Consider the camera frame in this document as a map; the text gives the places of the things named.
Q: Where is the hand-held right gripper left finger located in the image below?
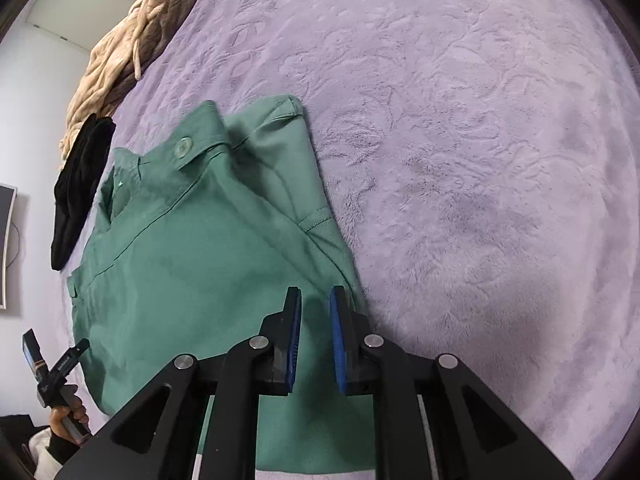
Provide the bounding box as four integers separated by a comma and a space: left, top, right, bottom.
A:
55, 286, 302, 480

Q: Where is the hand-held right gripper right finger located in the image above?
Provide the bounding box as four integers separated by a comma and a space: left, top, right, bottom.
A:
328, 286, 576, 480

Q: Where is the green button-up jacket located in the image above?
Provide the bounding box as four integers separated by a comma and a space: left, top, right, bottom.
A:
66, 95, 377, 472

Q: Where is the person's left forearm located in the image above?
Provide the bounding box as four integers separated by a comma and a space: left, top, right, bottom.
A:
27, 427, 83, 478

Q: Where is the person's left hand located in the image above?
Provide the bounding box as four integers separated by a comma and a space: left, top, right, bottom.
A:
49, 384, 92, 449

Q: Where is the white-framed monitor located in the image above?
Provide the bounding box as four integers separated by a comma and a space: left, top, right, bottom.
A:
0, 185, 18, 311

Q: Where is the black cloth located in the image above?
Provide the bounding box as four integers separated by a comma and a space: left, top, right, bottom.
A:
50, 115, 117, 271

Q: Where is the purple embossed blanket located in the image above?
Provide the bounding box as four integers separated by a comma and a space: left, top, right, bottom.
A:
65, 0, 636, 480

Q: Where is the beige striped cloth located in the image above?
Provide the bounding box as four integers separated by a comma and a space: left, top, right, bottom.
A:
60, 0, 176, 158

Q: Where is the brown knitted garment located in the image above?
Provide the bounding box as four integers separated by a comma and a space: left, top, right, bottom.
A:
107, 0, 206, 111

